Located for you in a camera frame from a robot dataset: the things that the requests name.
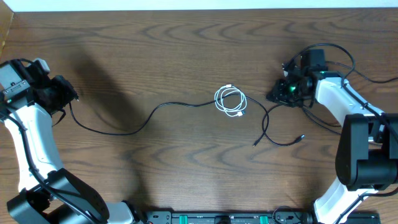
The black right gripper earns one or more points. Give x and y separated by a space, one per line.
278 96

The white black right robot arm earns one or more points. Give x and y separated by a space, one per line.
366 158

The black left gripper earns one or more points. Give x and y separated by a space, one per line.
69 94

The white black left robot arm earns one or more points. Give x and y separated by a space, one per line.
48 193

